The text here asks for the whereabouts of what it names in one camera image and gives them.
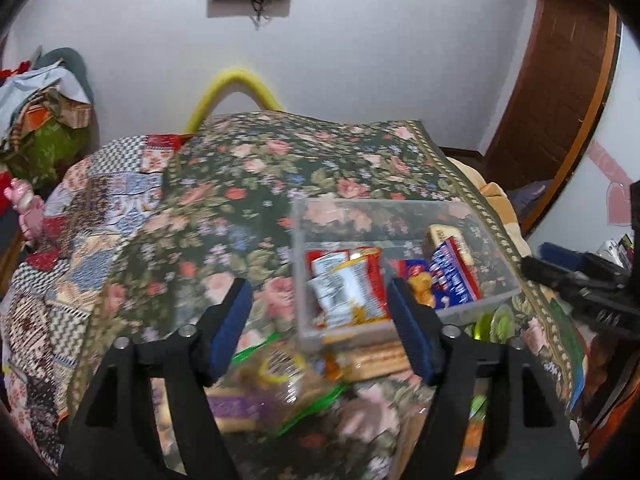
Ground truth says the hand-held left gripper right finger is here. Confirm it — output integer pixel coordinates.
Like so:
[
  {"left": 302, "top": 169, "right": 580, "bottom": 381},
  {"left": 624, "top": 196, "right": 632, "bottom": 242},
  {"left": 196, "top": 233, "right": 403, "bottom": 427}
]
[{"left": 387, "top": 278, "right": 584, "bottom": 480}]

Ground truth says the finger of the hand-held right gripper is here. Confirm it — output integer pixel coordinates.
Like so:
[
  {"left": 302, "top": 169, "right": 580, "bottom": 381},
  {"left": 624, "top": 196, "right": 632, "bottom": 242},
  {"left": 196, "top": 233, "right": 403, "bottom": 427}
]
[
  {"left": 521, "top": 257, "right": 601, "bottom": 306},
  {"left": 537, "top": 242, "right": 628, "bottom": 277}
]

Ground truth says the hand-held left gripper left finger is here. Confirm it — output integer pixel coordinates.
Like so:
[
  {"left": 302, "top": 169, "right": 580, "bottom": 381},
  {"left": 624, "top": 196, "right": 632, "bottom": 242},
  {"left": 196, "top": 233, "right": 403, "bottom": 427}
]
[{"left": 59, "top": 278, "right": 254, "bottom": 480}]

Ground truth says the clear plastic container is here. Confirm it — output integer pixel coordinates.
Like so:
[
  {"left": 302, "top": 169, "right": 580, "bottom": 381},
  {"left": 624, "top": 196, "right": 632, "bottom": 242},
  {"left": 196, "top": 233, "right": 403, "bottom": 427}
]
[{"left": 291, "top": 197, "right": 522, "bottom": 347}]

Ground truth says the orange cracker packet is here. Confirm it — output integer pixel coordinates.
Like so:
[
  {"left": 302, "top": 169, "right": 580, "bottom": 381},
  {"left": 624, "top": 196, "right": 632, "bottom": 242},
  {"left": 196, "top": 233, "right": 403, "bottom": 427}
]
[{"left": 325, "top": 341, "right": 413, "bottom": 382}]

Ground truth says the blue cookie packet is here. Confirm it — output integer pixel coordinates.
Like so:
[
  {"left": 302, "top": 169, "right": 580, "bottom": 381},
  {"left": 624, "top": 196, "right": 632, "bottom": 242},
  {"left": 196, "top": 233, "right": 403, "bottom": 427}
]
[{"left": 403, "top": 259, "right": 437, "bottom": 308}]

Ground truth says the clear green-edged cookie bag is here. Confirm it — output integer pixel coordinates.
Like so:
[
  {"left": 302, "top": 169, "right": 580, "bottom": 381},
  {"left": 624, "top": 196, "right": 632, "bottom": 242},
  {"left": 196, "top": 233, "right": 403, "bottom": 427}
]
[{"left": 220, "top": 332, "right": 351, "bottom": 436}]

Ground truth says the blue red white snack packet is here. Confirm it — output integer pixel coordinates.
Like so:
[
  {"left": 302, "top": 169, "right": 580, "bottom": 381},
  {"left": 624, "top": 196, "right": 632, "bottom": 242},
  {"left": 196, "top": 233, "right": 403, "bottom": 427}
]
[{"left": 429, "top": 238, "right": 483, "bottom": 310}]

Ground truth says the purple snack packet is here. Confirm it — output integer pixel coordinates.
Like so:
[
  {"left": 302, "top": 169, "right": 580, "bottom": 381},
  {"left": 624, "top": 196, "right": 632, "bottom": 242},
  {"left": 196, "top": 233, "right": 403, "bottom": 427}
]
[{"left": 206, "top": 393, "right": 266, "bottom": 433}]

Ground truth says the green snack packet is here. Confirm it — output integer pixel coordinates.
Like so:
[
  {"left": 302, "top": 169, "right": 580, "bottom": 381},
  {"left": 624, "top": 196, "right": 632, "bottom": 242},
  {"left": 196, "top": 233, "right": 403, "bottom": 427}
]
[{"left": 470, "top": 305, "right": 516, "bottom": 343}]

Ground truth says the cream orange blanket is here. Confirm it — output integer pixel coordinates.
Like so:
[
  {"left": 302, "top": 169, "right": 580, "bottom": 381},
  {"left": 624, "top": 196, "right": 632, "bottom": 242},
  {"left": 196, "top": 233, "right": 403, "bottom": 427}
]
[{"left": 445, "top": 156, "right": 536, "bottom": 261}]

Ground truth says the red orange snack packet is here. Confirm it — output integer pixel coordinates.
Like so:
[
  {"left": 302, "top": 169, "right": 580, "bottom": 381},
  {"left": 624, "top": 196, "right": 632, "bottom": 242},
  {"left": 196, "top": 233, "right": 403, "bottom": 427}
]
[{"left": 305, "top": 246, "right": 391, "bottom": 330}]

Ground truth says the orange printed cloth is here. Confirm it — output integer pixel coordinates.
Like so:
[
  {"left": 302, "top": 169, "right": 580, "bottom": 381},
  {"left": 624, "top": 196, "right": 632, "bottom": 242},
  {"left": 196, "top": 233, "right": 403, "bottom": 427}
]
[{"left": 580, "top": 332, "right": 640, "bottom": 466}]

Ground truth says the beige snack packet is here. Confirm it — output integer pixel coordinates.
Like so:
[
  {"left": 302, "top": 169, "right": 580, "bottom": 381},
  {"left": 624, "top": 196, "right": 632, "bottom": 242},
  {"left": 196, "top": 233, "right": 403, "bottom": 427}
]
[{"left": 423, "top": 224, "right": 476, "bottom": 267}]

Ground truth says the dark floral blanket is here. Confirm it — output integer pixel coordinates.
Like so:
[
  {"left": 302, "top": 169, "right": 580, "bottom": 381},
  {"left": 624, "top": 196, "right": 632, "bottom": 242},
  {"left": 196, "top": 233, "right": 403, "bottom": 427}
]
[{"left": 67, "top": 112, "right": 588, "bottom": 480}]

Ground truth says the brown wooden door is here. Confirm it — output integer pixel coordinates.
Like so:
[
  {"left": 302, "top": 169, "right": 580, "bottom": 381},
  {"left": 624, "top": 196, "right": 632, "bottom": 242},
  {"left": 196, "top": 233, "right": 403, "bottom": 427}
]
[{"left": 482, "top": 0, "right": 623, "bottom": 236}]

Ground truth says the patchwork quilt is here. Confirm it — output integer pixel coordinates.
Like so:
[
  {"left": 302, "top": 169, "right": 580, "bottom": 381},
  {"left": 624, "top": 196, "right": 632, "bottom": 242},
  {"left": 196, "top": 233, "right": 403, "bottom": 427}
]
[{"left": 0, "top": 132, "right": 193, "bottom": 476}]

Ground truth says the pink plush toy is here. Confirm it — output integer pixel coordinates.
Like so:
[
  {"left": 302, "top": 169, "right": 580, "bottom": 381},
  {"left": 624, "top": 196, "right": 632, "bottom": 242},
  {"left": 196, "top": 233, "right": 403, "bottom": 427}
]
[{"left": 2, "top": 177, "right": 48, "bottom": 248}]

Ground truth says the yellow foam tube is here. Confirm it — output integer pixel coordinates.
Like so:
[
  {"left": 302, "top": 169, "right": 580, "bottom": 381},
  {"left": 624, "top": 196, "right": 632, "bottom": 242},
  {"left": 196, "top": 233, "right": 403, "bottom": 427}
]
[{"left": 183, "top": 68, "right": 284, "bottom": 133}]

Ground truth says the pile of clothes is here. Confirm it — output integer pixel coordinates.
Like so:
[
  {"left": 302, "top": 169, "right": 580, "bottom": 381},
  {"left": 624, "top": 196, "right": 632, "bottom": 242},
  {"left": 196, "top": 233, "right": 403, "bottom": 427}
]
[{"left": 0, "top": 46, "right": 96, "bottom": 191}]

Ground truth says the pink wall sticker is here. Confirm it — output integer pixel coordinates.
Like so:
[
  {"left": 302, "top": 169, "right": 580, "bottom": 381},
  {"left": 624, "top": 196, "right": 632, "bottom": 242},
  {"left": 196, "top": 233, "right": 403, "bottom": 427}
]
[{"left": 586, "top": 140, "right": 636, "bottom": 226}]

